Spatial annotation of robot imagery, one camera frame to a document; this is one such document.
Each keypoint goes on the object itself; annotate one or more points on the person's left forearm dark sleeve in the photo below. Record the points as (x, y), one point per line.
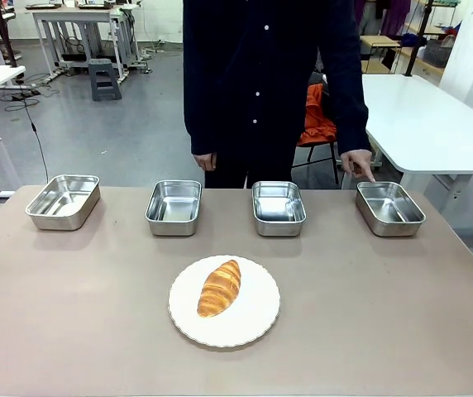
(354, 124)

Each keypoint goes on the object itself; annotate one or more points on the person's right forearm dark sleeve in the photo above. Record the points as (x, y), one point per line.
(199, 136)

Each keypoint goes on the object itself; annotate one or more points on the steel rectangular container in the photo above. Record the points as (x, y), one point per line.
(278, 209)
(173, 209)
(389, 209)
(63, 202)

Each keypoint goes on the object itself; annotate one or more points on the golden bread loaf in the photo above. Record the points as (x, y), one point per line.
(219, 289)

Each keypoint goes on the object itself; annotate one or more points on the person's left hand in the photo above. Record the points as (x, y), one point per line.
(356, 161)

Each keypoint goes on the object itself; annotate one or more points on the person's right hand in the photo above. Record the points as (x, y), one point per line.
(206, 162)

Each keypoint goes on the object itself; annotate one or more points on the grey basket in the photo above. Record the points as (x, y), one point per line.
(438, 53)

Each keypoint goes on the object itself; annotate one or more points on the large white table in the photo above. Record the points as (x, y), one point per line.
(426, 124)

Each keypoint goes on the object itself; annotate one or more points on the black stand pole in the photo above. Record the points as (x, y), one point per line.
(7, 41)
(417, 37)

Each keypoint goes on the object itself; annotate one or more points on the purple hanging clothes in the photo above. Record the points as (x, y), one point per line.
(397, 16)

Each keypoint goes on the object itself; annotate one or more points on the wooden shelf rack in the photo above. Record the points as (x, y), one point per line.
(379, 41)

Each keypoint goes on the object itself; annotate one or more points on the grey step stool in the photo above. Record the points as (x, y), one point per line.
(104, 87)

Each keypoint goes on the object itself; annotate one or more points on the white desk grey legs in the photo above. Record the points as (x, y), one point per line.
(75, 14)

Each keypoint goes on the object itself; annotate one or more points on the black chair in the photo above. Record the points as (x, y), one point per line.
(335, 161)

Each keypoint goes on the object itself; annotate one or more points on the orange jacket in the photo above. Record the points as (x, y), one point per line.
(315, 120)

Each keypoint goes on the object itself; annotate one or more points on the person in dark shirt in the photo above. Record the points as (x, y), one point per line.
(261, 62)

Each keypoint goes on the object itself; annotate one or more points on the white scalloped plate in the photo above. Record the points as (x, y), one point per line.
(245, 318)

